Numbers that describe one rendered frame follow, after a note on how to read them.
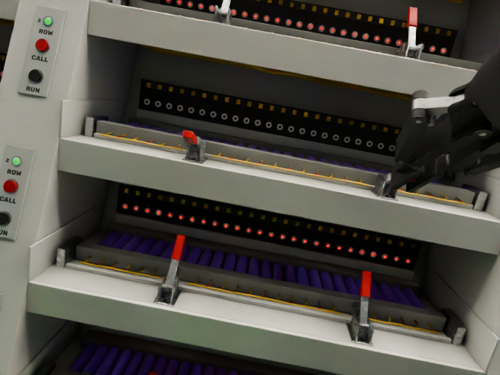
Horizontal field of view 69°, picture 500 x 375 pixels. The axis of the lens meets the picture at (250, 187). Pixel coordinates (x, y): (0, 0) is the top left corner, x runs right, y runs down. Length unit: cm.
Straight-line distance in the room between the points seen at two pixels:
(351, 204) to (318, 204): 4
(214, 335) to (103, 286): 17
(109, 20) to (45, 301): 39
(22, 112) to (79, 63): 10
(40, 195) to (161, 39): 27
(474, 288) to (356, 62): 36
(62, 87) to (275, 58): 29
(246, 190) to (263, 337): 19
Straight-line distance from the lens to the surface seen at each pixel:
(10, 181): 57
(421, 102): 33
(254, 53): 53
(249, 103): 67
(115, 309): 53
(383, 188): 51
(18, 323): 59
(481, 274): 62
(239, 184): 49
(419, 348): 58
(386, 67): 55
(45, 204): 55
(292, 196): 49
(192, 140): 45
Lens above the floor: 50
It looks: 3 degrees up
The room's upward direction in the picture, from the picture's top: 11 degrees clockwise
